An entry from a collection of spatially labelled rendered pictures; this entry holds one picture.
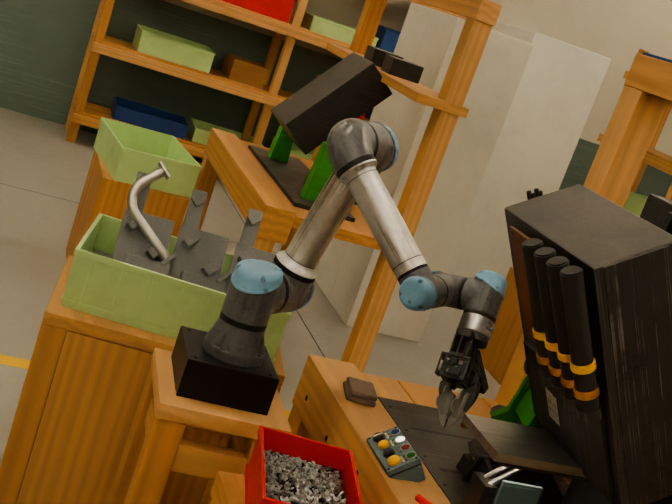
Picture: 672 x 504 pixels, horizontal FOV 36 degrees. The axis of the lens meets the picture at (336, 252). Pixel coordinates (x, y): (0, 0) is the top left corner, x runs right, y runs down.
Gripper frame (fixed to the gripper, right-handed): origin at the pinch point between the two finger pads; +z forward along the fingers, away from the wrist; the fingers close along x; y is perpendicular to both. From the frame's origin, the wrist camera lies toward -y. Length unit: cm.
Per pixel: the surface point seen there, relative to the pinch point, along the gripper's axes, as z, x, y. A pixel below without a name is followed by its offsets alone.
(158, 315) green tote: -11, -97, -7
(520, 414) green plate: -7.4, 13.0, -5.8
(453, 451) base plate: 0.0, -8.6, -26.4
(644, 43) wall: -553, -220, -612
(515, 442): 2.9, 20.6, 11.5
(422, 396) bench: -17, -32, -48
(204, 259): -36, -104, -23
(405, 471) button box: 12.3, -6.3, -0.8
